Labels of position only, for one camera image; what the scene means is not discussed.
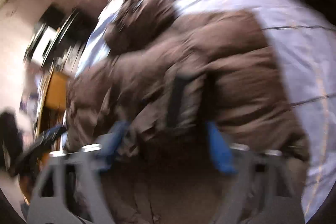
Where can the white printer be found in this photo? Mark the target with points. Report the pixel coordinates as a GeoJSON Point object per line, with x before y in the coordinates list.
{"type": "Point", "coordinates": [45, 32]}

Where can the light blue bed sheet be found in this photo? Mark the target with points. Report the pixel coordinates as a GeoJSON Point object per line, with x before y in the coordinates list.
{"type": "Point", "coordinates": [304, 44]}

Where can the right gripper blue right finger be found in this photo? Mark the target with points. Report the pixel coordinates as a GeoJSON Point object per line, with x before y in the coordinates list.
{"type": "Point", "coordinates": [261, 192]}

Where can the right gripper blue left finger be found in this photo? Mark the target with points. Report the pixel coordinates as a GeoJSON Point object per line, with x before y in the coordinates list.
{"type": "Point", "coordinates": [51, 201]}

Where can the orange wooden desk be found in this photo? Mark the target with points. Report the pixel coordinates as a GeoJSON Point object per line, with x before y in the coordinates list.
{"type": "Point", "coordinates": [44, 99]}

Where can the brown puffer jacket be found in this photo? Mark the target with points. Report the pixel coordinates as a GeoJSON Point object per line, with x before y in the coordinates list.
{"type": "Point", "coordinates": [168, 75]}

